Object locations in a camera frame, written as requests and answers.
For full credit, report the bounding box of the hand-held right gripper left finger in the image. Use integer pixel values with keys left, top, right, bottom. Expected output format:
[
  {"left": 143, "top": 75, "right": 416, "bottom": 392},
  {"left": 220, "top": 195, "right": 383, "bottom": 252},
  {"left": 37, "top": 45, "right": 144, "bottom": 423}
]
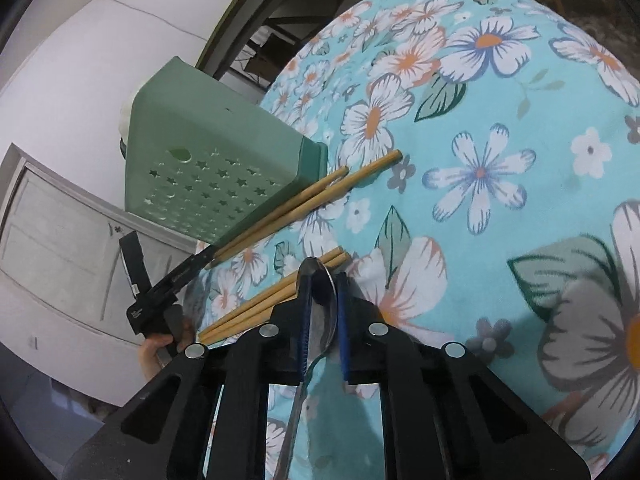
[{"left": 62, "top": 272, "right": 311, "bottom": 480}]

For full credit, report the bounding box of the grey desk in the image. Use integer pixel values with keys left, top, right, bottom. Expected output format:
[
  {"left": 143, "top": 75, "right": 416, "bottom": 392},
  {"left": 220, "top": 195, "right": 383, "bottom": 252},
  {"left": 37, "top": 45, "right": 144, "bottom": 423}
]
[{"left": 195, "top": 0, "right": 416, "bottom": 96}]

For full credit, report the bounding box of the small metal spoon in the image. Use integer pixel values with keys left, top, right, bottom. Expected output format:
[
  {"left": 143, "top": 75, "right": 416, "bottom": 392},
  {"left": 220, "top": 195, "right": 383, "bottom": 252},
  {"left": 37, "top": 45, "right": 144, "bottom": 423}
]
[{"left": 272, "top": 256, "right": 340, "bottom": 480}]

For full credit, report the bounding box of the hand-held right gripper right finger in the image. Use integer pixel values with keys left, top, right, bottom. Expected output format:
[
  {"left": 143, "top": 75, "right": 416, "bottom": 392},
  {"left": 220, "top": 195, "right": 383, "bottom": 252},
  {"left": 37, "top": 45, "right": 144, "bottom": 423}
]
[{"left": 335, "top": 272, "right": 586, "bottom": 480}]

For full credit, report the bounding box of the white door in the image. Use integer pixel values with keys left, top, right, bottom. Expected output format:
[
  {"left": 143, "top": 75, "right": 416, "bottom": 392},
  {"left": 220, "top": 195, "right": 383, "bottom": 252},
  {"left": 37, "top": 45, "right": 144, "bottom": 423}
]
[{"left": 0, "top": 142, "right": 201, "bottom": 396}]

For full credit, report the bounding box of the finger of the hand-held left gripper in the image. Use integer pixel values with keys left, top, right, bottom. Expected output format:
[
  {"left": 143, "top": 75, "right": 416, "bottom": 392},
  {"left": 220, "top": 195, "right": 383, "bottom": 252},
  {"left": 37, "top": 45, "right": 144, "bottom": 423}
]
[{"left": 159, "top": 249, "right": 222, "bottom": 294}]

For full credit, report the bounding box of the green utensil holder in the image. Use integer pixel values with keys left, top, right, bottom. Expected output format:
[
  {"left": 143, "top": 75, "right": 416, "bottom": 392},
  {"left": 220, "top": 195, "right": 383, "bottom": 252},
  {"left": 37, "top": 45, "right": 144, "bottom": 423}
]
[{"left": 120, "top": 56, "right": 330, "bottom": 246}]

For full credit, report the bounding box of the person's left hand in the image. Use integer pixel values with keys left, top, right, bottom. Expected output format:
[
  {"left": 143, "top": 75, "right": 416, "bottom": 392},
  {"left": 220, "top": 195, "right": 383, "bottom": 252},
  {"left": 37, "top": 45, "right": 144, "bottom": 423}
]
[{"left": 137, "top": 317, "right": 197, "bottom": 382}]

